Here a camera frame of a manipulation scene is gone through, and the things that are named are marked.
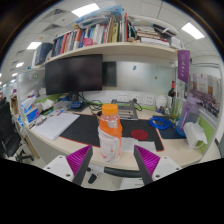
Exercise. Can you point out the black computer monitor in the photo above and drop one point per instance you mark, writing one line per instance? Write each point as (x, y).
(73, 75)

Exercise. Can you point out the orange-capped drink bottle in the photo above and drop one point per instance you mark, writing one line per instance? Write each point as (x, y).
(110, 133)

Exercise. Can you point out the flat round red coaster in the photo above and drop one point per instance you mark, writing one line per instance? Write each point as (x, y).
(139, 134)

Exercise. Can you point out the ceiling light panels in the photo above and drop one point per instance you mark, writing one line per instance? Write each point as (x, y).
(85, 9)

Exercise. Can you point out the white wall outlet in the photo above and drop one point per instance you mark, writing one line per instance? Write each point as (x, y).
(149, 99)
(136, 98)
(122, 97)

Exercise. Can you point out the white ceramic jar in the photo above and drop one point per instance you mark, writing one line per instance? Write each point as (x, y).
(161, 102)

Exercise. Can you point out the white paper napkin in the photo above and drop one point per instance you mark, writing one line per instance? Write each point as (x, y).
(128, 144)

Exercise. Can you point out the clear plastic box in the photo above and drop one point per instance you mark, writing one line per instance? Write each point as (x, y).
(62, 106)

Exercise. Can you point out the white crumpled tissue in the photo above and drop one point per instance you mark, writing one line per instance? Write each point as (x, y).
(195, 135)

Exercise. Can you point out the purple hanging banner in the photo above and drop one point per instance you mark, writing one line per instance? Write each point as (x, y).
(183, 66)

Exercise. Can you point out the purple water bottle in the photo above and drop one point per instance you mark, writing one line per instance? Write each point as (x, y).
(186, 115)

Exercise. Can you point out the black chair armrest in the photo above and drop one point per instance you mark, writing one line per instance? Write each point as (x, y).
(121, 172)

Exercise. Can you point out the black office chair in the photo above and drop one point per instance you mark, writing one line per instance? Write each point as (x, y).
(6, 133)

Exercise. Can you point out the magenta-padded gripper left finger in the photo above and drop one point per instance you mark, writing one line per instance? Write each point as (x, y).
(63, 166)

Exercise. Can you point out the blue electronic box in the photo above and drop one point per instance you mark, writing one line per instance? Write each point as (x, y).
(77, 104)

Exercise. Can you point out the glass vase with green stems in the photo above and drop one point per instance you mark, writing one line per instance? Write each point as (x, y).
(176, 106)

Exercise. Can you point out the green tissue pack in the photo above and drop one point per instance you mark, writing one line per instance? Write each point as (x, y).
(45, 106)

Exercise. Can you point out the white paper notebook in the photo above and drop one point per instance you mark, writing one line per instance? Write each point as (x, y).
(56, 126)

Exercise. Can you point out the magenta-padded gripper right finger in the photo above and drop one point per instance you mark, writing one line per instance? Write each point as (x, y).
(160, 166)

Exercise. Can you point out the dark wine bottle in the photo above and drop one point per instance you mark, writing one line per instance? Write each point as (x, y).
(171, 96)

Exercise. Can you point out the silver laptop stand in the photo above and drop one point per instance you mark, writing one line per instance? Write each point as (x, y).
(128, 111)

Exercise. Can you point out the black red-edged desk mat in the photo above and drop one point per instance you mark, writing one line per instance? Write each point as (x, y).
(83, 128)

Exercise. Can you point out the group photo poster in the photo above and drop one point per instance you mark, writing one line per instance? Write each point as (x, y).
(206, 95)

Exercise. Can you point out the blue tissue box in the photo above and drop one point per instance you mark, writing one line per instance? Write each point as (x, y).
(30, 112)

